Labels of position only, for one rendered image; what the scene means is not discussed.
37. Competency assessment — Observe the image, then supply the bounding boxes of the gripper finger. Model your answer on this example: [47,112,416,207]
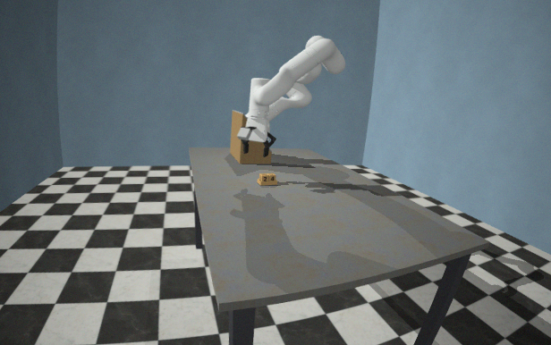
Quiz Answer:
[241,139,249,154]
[263,132,276,157]

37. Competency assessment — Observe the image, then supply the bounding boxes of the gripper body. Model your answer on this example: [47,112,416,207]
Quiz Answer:
[246,116,270,142]

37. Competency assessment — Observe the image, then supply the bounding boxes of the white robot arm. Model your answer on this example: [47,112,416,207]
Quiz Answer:
[246,36,345,121]

